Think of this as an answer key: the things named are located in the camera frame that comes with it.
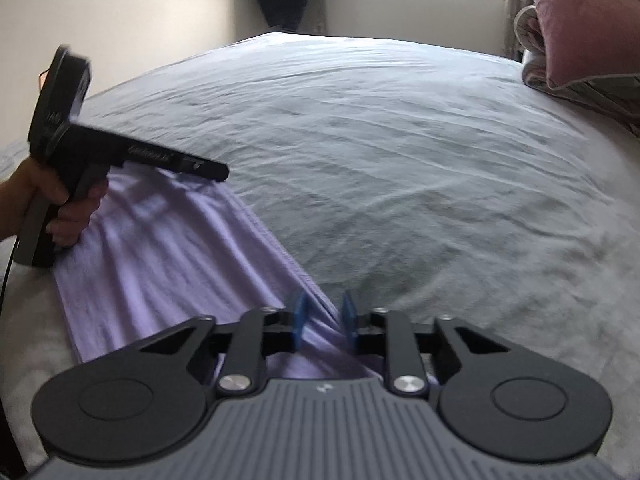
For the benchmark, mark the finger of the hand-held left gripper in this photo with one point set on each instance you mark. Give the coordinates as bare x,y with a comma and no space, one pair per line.
202,166

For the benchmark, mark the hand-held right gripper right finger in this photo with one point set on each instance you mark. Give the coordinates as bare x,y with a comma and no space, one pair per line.
349,322

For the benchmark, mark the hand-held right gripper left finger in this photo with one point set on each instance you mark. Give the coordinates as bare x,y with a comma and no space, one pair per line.
301,322

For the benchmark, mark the lilac knit top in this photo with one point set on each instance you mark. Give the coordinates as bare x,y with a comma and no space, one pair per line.
175,270

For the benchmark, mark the person's left forearm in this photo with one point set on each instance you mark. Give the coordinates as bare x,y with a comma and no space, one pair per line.
9,210

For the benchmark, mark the person's left hand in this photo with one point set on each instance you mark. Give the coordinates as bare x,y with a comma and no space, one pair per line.
75,215

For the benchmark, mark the bed with grey sheet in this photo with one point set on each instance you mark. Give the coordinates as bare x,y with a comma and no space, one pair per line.
400,160

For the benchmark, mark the folded grey pink duvet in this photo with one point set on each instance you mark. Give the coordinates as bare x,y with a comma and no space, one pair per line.
600,95

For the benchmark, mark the grey curtain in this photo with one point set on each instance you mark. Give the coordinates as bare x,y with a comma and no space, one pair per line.
515,10

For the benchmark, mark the large pink velvet pillow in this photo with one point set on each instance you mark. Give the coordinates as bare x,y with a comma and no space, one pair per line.
585,15

